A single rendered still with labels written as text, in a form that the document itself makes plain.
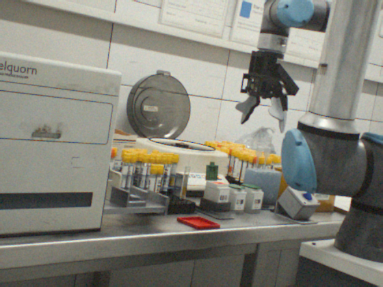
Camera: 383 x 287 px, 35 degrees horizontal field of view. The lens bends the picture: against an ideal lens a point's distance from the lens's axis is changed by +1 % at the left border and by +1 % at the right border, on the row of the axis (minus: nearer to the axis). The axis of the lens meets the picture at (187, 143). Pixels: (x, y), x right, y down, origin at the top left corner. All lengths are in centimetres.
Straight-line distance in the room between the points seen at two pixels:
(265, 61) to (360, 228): 55
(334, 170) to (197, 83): 106
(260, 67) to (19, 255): 82
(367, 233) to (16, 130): 66
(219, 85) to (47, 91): 124
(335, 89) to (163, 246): 44
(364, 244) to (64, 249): 55
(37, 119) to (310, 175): 49
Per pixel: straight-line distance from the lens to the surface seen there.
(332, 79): 113
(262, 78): 153
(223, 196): 143
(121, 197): 121
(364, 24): 113
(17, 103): 101
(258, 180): 160
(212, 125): 220
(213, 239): 130
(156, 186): 133
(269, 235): 144
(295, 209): 154
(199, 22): 209
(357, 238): 120
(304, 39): 252
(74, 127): 107
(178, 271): 226
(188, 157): 165
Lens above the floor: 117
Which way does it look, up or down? 6 degrees down
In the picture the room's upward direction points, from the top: 9 degrees clockwise
